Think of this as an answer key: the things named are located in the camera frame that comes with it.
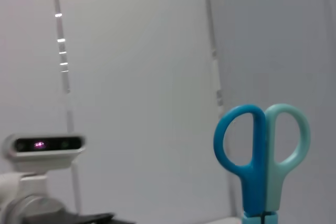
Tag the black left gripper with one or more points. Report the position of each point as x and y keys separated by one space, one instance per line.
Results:
x=78 y=220

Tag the blue sheathed scissors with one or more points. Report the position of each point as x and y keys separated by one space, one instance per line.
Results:
x=254 y=182

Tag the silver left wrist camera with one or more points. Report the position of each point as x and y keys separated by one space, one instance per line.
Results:
x=44 y=155

